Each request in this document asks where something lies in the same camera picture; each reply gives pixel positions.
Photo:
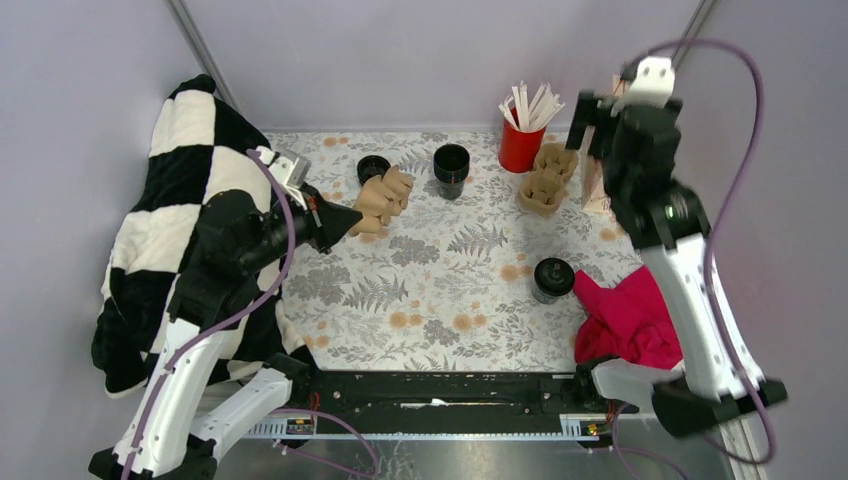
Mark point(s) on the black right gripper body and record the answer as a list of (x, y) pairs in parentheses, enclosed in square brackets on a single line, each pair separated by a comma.
[(610, 168)]

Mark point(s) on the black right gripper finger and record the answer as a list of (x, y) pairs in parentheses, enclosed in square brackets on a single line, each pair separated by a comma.
[(584, 116), (605, 126)]

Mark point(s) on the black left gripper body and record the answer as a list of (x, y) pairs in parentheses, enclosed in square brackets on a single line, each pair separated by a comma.
[(311, 225)]

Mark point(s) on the tan paper bag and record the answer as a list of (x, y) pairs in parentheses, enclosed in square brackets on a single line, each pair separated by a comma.
[(593, 196)]

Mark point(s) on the stack of black cups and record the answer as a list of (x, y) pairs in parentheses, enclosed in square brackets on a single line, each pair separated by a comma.
[(451, 164)]

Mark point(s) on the single black lid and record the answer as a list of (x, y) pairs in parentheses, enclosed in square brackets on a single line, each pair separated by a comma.
[(554, 270)]

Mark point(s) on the single black coffee cup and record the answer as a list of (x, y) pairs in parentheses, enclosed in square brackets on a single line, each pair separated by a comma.
[(549, 293)]

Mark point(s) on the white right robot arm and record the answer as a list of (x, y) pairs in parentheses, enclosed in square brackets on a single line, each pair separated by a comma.
[(669, 229)]

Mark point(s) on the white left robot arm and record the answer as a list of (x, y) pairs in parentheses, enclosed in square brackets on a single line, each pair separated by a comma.
[(218, 290)]

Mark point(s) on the white wrapped straws bundle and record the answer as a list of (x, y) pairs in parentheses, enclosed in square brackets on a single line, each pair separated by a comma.
[(529, 112)]

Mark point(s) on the red cup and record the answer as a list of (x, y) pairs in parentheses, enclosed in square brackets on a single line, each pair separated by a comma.
[(519, 149)]

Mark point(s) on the brown cardboard cup carrier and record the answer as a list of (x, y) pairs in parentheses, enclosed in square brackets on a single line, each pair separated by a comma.
[(545, 187)]

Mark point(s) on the black white checkered blanket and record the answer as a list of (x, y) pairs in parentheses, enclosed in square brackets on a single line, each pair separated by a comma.
[(197, 150)]

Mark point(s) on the floral tablecloth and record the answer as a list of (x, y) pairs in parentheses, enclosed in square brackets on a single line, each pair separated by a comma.
[(447, 285)]

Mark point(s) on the crumpled magenta cloth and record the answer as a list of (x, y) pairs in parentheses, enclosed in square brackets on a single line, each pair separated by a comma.
[(629, 320)]

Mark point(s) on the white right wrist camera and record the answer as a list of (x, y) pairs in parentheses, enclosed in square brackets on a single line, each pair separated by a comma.
[(650, 81)]

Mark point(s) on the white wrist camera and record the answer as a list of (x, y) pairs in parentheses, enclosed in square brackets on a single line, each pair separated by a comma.
[(288, 169), (650, 81)]

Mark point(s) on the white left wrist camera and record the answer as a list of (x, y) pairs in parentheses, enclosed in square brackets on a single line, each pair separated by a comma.
[(288, 169)]

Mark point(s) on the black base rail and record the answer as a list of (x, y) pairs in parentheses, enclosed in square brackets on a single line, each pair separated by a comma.
[(429, 403)]

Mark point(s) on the aluminium front frame rail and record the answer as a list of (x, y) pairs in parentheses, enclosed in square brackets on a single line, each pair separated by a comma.
[(253, 412)]

